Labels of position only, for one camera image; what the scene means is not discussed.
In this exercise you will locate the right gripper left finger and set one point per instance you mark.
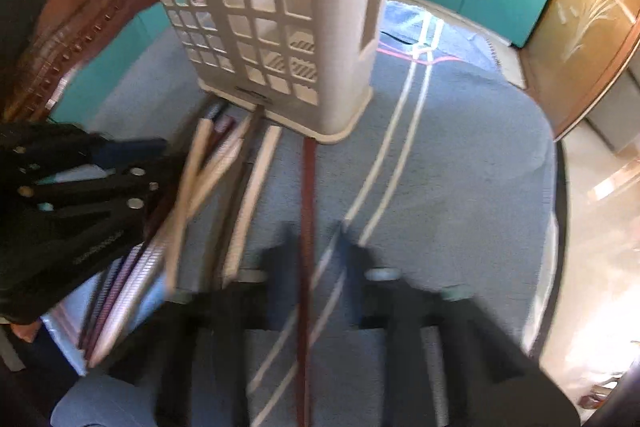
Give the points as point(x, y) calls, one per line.
point(281, 265)

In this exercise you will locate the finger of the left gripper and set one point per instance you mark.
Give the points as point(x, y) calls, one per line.
point(116, 154)

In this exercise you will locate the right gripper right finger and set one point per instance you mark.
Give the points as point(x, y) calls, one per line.
point(367, 284)

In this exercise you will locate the dark red chopstick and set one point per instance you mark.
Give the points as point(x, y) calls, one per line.
point(305, 269)

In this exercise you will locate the white patterned chopstick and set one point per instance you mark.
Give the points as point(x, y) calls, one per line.
point(249, 200)

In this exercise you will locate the beige wooden chopstick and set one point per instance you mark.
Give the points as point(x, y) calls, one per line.
point(182, 205)

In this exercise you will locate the cream chopstick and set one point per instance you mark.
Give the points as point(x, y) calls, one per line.
point(151, 262)

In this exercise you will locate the dark brown chopstick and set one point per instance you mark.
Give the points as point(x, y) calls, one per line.
point(220, 234)

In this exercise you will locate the blue striped towel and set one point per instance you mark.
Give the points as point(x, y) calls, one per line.
point(448, 176)

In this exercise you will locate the carved wooden chair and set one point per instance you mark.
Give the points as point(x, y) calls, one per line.
point(46, 42)

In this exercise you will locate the wooden glass sliding door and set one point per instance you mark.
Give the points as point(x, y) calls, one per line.
point(574, 55)

